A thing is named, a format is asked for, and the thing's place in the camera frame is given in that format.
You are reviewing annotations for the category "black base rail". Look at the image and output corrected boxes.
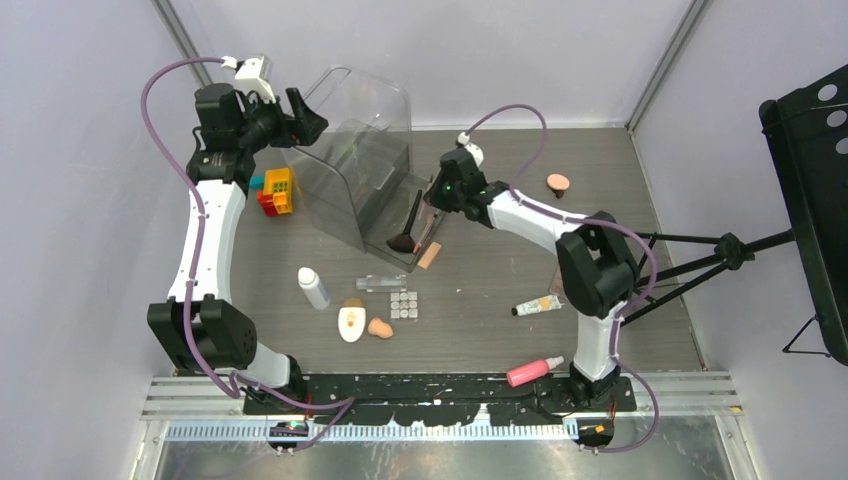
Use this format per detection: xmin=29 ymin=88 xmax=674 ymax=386
xmin=240 ymin=373 xmax=637 ymax=427

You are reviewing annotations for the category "clear acrylic drawer organizer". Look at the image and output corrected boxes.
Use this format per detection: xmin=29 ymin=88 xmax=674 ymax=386
xmin=285 ymin=65 xmax=412 ymax=251

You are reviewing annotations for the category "black perforated panel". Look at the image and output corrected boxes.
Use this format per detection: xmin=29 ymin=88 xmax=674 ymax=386
xmin=758 ymin=65 xmax=847 ymax=365

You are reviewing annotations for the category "small printed cream tube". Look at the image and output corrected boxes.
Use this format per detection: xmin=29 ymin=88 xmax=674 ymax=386
xmin=511 ymin=295 xmax=562 ymax=317

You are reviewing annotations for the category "pink round powder puff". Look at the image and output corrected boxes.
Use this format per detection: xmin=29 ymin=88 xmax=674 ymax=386
xmin=546 ymin=174 xmax=571 ymax=199

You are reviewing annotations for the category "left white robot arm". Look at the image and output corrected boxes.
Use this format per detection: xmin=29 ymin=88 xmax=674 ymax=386
xmin=147 ymin=83 xmax=328 ymax=414

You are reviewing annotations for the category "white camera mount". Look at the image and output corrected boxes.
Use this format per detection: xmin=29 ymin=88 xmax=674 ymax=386
xmin=456 ymin=132 xmax=484 ymax=167
xmin=221 ymin=55 xmax=278 ymax=104

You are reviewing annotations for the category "white oval compact case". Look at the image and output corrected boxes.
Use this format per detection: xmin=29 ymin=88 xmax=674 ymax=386
xmin=337 ymin=298 xmax=367 ymax=343

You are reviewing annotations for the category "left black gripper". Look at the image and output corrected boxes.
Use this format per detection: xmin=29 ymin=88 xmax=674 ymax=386
xmin=236 ymin=89 xmax=327 ymax=155

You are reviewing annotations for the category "eyeshadow palette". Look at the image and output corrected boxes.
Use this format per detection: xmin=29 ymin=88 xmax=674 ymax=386
xmin=550 ymin=274 xmax=565 ymax=298

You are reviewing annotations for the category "black fan makeup brush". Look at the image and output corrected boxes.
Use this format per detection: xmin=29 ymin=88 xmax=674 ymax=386
xmin=386 ymin=190 xmax=423 ymax=254

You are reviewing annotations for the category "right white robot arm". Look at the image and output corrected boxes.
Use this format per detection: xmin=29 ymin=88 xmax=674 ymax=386
xmin=424 ymin=148 xmax=639 ymax=411

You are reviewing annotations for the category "pink makeup brush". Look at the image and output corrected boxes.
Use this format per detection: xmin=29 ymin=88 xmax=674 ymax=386
xmin=413 ymin=214 xmax=436 ymax=254

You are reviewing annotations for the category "black tripod stand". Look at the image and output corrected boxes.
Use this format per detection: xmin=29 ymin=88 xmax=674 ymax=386
xmin=622 ymin=229 xmax=795 ymax=326

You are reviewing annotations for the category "clear small bottle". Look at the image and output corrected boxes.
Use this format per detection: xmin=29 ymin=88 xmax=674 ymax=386
xmin=355 ymin=274 xmax=407 ymax=293

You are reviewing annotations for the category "pink spray bottle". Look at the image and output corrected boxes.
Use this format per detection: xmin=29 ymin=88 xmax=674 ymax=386
xmin=506 ymin=356 xmax=565 ymax=388

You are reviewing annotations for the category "clear pulled-out drawer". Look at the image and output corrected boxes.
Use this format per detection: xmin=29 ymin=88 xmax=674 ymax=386
xmin=364 ymin=173 xmax=446 ymax=274

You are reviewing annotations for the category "colourful toy block stack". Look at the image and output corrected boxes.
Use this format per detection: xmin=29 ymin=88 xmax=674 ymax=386
xmin=249 ymin=167 xmax=293 ymax=217

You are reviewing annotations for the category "beige makeup sponge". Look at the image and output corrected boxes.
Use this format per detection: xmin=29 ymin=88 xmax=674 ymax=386
xmin=367 ymin=318 xmax=394 ymax=339

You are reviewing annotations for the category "grey square sample palette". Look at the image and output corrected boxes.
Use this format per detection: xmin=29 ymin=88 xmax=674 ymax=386
xmin=389 ymin=291 xmax=420 ymax=320

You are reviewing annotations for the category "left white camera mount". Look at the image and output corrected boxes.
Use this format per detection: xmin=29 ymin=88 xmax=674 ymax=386
xmin=221 ymin=55 xmax=278 ymax=104

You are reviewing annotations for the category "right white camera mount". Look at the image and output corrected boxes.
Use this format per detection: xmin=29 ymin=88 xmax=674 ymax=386
xmin=456 ymin=132 xmax=484 ymax=167

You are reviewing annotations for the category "white cylindrical bottle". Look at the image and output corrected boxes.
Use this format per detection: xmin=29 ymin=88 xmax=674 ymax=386
xmin=297 ymin=267 xmax=330 ymax=310

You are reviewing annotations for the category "peach concealer stick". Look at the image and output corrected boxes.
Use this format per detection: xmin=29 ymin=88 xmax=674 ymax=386
xmin=418 ymin=242 xmax=442 ymax=270

